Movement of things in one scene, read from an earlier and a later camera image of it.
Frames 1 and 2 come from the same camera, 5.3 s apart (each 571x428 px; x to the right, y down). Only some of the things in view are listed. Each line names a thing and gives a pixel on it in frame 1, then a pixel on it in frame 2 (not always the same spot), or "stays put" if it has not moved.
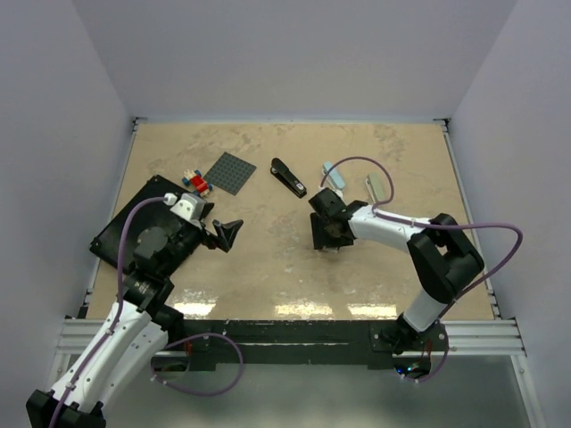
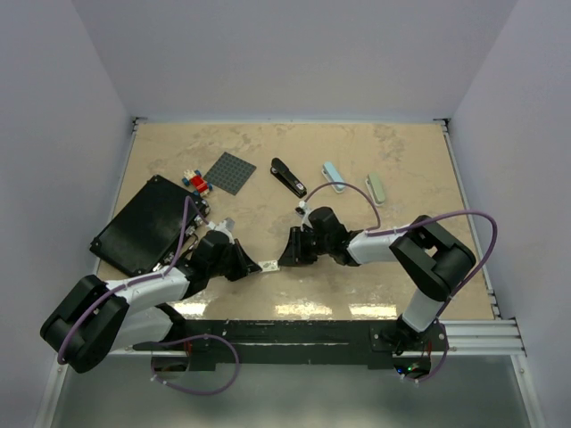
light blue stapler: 334,179 stays put
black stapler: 282,171 stays put
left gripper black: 226,231 → 244,264
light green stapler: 376,186 stays put
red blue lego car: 195,178 stays put
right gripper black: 320,239 → 294,253
